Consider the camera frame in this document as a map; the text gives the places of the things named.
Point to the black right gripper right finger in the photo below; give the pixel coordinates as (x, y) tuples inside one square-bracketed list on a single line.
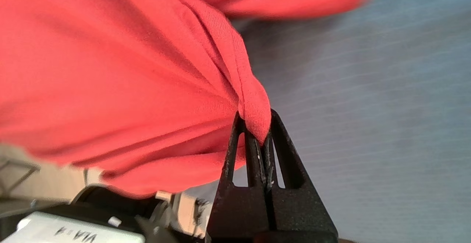
[(298, 213)]

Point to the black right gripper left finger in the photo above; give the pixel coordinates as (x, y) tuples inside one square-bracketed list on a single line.
[(239, 213)]

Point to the red t-shirt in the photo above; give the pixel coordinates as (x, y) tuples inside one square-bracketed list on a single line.
[(110, 70)]

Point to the white black-rimmed robot base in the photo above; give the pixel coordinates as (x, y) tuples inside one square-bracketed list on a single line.
[(66, 224)]

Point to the blue-grey bed sheet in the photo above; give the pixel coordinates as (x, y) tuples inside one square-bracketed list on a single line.
[(368, 125)]

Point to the black base frame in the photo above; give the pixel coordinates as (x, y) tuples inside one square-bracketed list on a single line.
[(18, 169)]

